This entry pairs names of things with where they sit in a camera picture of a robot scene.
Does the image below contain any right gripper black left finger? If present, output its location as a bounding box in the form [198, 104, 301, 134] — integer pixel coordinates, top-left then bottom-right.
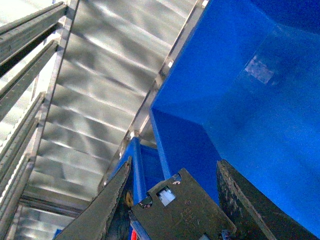
[55, 156, 132, 240]

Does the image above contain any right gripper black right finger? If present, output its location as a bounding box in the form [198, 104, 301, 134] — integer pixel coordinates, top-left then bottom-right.
[216, 159, 318, 240]

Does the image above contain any blue plastic bin left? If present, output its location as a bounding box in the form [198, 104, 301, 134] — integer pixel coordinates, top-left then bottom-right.
[107, 137, 170, 205]

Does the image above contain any blue plastic bin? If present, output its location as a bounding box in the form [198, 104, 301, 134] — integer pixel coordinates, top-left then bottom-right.
[107, 137, 170, 205]
[150, 0, 320, 236]

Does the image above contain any yellow mushroom push button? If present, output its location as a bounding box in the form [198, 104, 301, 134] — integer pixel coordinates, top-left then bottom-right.
[123, 167, 237, 240]

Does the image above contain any blue plastic bin centre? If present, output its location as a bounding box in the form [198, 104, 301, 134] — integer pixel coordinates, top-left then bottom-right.
[150, 0, 320, 236]

